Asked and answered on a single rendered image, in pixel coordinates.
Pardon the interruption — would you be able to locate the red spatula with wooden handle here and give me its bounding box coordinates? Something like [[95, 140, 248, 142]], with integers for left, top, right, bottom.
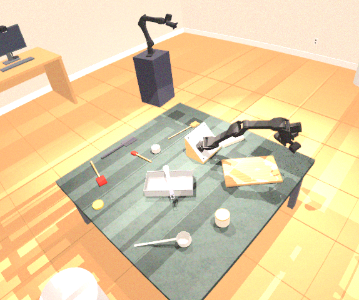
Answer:
[[90, 161, 108, 186]]

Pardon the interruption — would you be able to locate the white measuring scoop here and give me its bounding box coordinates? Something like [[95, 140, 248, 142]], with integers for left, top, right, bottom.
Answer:
[[134, 231, 191, 248]]

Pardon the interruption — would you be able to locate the yellow round disc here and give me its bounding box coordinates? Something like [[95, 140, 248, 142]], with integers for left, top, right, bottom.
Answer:
[[92, 200, 104, 210]]

